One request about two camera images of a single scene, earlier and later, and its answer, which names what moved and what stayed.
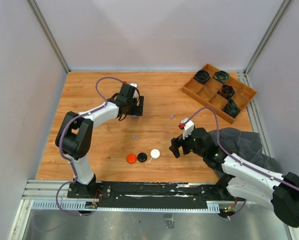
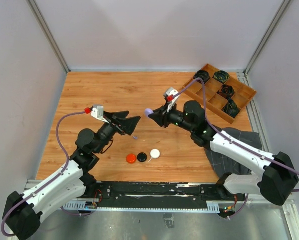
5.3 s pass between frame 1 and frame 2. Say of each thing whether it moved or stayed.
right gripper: moved
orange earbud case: stayed
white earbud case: stayed
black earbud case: stayed
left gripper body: moved
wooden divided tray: stayed
